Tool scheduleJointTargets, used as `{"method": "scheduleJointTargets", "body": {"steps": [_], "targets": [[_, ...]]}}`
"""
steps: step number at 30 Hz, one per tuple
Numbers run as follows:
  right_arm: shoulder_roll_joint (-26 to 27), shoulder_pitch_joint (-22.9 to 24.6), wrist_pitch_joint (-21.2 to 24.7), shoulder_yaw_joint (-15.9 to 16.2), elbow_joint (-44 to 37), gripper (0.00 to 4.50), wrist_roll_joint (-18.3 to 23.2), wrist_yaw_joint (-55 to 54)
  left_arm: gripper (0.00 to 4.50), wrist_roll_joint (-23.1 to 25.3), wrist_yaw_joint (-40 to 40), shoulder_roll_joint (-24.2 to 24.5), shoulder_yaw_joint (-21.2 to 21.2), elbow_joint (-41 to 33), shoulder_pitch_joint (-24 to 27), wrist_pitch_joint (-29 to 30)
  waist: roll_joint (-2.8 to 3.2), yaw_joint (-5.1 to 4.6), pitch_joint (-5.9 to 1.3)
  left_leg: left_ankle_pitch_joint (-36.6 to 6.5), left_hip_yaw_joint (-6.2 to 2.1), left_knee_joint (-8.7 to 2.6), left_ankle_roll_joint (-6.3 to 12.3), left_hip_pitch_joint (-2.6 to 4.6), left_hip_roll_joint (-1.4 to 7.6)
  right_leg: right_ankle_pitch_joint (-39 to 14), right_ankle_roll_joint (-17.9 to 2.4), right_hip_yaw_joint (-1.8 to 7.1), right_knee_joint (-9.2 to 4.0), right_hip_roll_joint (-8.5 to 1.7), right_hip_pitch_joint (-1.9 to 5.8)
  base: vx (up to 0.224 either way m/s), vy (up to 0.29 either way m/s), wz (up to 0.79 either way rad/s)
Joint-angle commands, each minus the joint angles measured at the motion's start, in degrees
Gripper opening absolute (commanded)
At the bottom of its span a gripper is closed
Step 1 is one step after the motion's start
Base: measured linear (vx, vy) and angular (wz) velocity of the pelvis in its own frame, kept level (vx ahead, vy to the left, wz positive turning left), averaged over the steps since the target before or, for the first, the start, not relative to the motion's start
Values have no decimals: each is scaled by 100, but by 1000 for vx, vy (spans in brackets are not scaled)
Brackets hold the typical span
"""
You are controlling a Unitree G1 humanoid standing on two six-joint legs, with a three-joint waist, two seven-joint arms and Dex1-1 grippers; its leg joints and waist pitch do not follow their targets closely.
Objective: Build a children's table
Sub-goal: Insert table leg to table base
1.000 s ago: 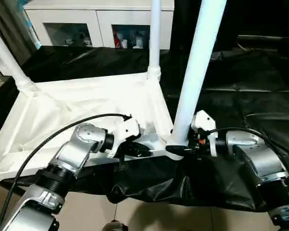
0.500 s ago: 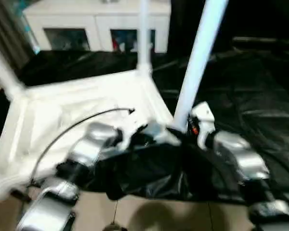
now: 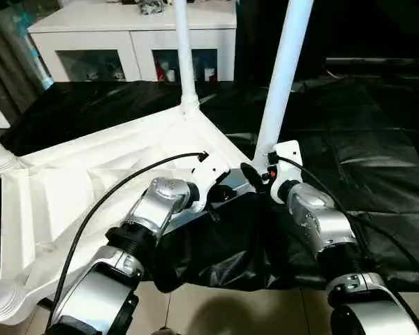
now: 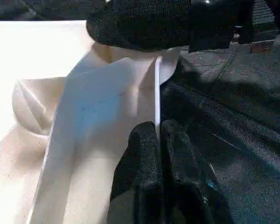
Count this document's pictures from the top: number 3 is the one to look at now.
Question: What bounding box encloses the white plastic table top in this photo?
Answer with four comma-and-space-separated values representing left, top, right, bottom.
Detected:
0, 105, 260, 326

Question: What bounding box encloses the black plastic mat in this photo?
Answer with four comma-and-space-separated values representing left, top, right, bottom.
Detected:
0, 75, 419, 294

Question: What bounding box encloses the grey toy figure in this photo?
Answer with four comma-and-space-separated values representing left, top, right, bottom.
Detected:
138, 0, 168, 15

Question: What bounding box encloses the white sideboard cabinet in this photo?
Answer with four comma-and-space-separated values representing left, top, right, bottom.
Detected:
27, 0, 238, 83

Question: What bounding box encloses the beige curtain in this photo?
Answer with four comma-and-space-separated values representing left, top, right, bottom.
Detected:
0, 3, 53, 130

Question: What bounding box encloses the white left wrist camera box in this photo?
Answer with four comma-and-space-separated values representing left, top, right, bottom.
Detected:
187, 162, 233, 214

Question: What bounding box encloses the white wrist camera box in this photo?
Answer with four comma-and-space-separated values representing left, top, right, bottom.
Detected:
187, 162, 233, 214
265, 140, 305, 204

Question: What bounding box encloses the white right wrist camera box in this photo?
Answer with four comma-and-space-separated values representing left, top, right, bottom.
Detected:
265, 140, 305, 204

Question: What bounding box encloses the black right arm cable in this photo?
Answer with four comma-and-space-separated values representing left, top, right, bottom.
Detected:
274, 156, 419, 294

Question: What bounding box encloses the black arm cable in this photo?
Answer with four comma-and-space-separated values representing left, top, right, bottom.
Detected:
45, 151, 210, 329
274, 156, 419, 294

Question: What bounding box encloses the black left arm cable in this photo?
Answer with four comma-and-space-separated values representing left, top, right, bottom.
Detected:
45, 151, 210, 329

